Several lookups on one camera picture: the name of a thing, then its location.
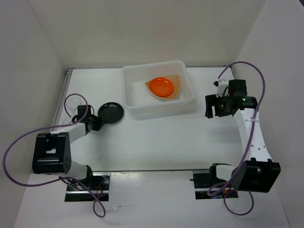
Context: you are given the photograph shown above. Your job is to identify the black round bowl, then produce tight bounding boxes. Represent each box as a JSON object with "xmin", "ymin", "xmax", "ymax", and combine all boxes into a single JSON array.
[{"xmin": 97, "ymin": 102, "xmax": 124, "ymax": 124}]

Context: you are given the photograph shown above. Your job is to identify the clear plastic cup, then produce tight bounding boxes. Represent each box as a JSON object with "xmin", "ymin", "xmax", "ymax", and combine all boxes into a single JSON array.
[
  {"xmin": 62, "ymin": 117, "xmax": 72, "ymax": 125},
  {"xmin": 64, "ymin": 95, "xmax": 82, "ymax": 117}
]

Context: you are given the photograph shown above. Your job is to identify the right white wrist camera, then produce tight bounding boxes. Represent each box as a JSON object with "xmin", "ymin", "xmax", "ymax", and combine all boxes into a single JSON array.
[{"xmin": 213, "ymin": 79, "xmax": 228, "ymax": 97}]

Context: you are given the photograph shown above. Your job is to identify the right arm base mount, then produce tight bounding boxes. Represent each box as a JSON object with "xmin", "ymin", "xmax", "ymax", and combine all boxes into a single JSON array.
[{"xmin": 190, "ymin": 169, "xmax": 238, "ymax": 200}]

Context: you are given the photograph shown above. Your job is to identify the clear plastic bin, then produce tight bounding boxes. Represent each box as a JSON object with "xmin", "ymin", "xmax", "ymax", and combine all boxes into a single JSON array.
[{"xmin": 121, "ymin": 60, "xmax": 195, "ymax": 119}]

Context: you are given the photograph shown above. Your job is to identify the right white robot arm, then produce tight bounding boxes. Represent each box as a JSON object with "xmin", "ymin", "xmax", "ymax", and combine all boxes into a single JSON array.
[{"xmin": 205, "ymin": 79, "xmax": 281, "ymax": 193}]

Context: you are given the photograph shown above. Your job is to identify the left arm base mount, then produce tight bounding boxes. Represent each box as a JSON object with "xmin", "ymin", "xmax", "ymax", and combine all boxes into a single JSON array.
[{"xmin": 64, "ymin": 172, "xmax": 111, "ymax": 202}]

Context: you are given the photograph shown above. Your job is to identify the orange plastic plate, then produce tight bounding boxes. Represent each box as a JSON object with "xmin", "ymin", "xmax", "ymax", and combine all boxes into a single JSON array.
[{"xmin": 148, "ymin": 77, "xmax": 174, "ymax": 97}]

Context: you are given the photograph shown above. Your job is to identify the aluminium frame rail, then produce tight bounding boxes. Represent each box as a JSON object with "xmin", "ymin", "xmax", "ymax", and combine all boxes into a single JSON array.
[{"xmin": 52, "ymin": 67, "xmax": 74, "ymax": 125}]

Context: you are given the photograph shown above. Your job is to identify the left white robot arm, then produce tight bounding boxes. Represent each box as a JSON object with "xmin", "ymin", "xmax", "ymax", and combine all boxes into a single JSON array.
[{"xmin": 32, "ymin": 104, "xmax": 109, "ymax": 190}]

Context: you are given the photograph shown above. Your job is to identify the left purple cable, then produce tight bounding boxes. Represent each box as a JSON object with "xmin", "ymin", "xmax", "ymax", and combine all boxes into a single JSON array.
[{"xmin": 2, "ymin": 94, "xmax": 106, "ymax": 218}]

